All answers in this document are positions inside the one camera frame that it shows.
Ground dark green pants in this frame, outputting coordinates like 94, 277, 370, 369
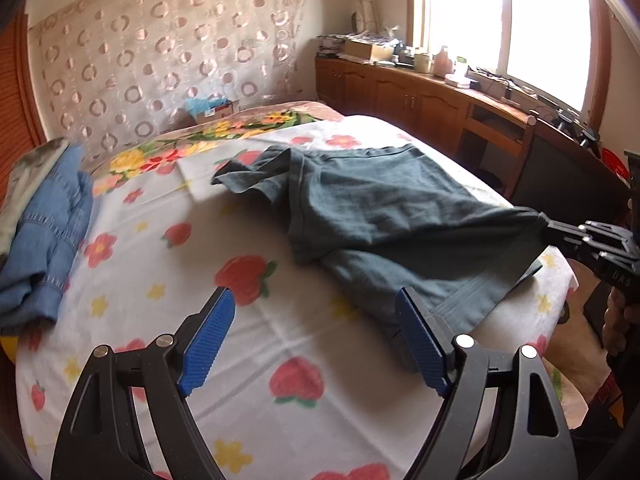
211, 144, 551, 341

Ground cardboard box with blue contents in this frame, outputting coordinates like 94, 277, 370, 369
186, 94, 242, 125

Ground wooden slatted wardrobe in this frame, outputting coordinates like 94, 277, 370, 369
0, 10, 48, 211

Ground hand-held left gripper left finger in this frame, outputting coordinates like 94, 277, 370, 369
50, 286, 237, 480

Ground window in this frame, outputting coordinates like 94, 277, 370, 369
410, 0, 601, 116

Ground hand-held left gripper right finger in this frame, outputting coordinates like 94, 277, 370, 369
395, 286, 581, 480

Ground blue denim jeans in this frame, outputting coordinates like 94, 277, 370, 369
0, 144, 95, 333

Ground brown cardboard box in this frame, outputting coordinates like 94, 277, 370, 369
342, 39, 396, 62

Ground stack of magazines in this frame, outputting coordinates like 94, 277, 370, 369
316, 34, 351, 58

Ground strawberry print bed sheet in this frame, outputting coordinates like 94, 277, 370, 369
15, 115, 576, 480

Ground black panel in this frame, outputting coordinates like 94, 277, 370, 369
512, 122, 631, 221

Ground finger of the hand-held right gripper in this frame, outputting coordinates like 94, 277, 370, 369
539, 212, 608, 263
582, 220, 640, 253

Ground circle pattern sheer curtain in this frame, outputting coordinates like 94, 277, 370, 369
27, 0, 306, 161

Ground grey-green cloth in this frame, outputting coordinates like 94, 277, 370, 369
0, 139, 71, 261

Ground wooden chair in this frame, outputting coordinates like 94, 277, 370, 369
460, 105, 538, 196

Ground long wooden cabinet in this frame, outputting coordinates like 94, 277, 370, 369
315, 55, 631, 201

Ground dark waste bin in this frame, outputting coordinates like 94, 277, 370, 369
475, 170, 507, 193

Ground person's leg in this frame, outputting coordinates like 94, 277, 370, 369
542, 345, 618, 406

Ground person's right hand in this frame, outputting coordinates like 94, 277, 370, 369
602, 287, 640, 358

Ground red object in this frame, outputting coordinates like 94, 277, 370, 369
600, 147, 632, 178

